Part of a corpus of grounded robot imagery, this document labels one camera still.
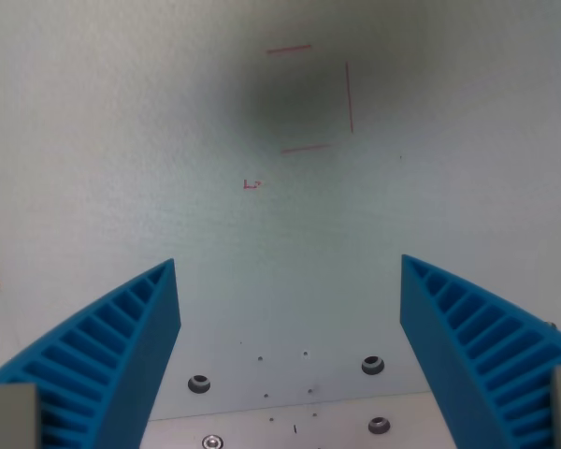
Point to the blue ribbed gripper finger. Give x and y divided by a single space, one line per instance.
453 337
121 346

